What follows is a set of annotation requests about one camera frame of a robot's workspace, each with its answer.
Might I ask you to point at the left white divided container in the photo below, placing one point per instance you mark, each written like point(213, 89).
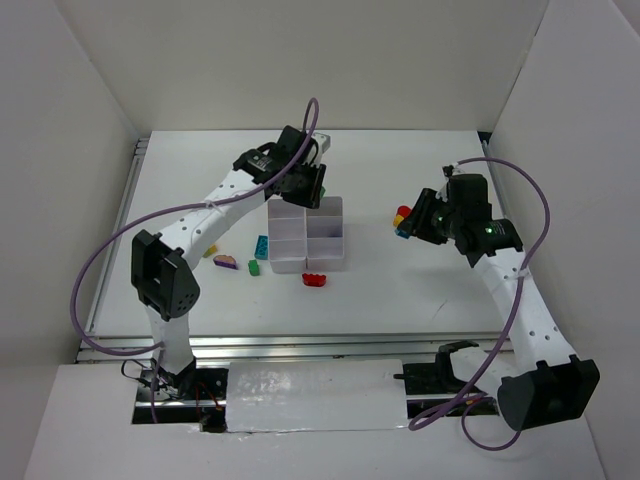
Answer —
point(287, 250)

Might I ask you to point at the white taped front panel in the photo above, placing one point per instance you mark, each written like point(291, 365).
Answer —
point(316, 396)

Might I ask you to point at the aluminium table rail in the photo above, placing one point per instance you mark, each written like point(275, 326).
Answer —
point(228, 348)

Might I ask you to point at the small green lego brick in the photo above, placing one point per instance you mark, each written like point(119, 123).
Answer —
point(254, 267)

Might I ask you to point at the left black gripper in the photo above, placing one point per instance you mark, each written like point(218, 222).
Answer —
point(304, 192)

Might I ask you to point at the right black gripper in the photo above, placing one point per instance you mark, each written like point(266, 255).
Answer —
point(422, 216)

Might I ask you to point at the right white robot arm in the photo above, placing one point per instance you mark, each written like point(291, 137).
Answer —
point(548, 383)

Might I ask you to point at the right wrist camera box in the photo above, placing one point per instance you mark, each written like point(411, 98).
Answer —
point(448, 172)

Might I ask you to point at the purple arched lego with print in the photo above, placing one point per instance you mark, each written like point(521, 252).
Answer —
point(225, 261)

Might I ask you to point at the yellow and lime lego stack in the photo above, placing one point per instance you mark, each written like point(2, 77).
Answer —
point(210, 251)

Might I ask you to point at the red round lego brick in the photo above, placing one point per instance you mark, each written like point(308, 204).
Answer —
point(404, 211)

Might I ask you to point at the right white divided container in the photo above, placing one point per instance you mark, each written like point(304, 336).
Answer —
point(325, 253)

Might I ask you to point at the red arched lego brick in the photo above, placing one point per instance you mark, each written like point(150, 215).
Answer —
point(314, 280)

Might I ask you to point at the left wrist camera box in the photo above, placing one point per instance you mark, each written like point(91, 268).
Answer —
point(321, 143)

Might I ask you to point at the blue square lego brick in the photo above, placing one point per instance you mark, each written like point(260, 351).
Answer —
point(401, 232)

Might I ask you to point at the teal lego brick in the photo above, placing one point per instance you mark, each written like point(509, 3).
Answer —
point(261, 251)

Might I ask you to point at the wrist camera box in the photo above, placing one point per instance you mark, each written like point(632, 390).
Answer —
point(321, 143)
point(448, 172)

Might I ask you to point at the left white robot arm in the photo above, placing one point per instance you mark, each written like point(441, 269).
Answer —
point(163, 264)

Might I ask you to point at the white divided container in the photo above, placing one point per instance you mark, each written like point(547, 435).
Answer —
point(287, 250)
point(325, 253)

